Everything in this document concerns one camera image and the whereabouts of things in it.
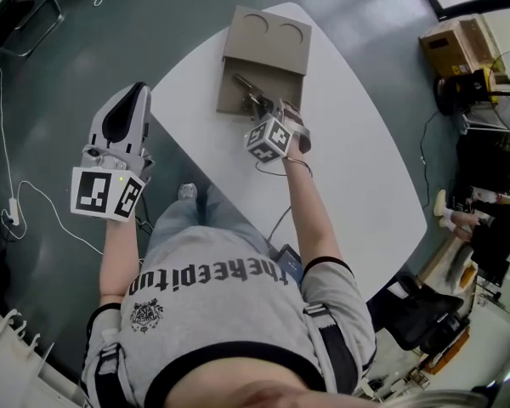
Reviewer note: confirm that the light blue jeans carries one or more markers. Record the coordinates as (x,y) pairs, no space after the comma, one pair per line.
(195,232)

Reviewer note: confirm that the black mesh office chair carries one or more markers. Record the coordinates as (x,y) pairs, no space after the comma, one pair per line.
(416,313)

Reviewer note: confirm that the person's right hand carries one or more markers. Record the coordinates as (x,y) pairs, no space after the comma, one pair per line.
(292,117)

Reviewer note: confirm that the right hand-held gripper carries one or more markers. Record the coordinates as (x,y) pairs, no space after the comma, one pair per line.
(268,140)

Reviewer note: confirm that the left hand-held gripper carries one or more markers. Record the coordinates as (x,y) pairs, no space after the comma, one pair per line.
(91,191)

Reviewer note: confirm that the dark blue battery pack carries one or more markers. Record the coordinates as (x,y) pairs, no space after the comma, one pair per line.
(290,262)

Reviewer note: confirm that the brown cardboard drawer box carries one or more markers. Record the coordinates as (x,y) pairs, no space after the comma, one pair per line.
(268,36)

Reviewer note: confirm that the white power strip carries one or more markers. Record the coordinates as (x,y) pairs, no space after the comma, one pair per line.
(13,211)

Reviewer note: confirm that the grey shoe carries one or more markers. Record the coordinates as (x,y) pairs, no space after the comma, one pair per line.
(187,191)

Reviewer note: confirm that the white folding table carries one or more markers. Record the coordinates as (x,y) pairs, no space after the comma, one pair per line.
(357,164)

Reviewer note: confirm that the black yellow machine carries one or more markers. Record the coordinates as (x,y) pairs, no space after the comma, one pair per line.
(472,85)

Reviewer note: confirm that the grey printed t-shirt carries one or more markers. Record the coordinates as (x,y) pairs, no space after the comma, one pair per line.
(221,313)

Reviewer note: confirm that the person's left forearm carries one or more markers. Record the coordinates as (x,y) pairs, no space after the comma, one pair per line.
(119,262)

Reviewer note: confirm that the white rack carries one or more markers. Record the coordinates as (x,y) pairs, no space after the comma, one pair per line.
(13,364)

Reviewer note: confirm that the metal frame chair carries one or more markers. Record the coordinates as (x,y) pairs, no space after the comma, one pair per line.
(4,36)

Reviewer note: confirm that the person's right forearm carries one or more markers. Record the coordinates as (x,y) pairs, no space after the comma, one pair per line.
(310,211)

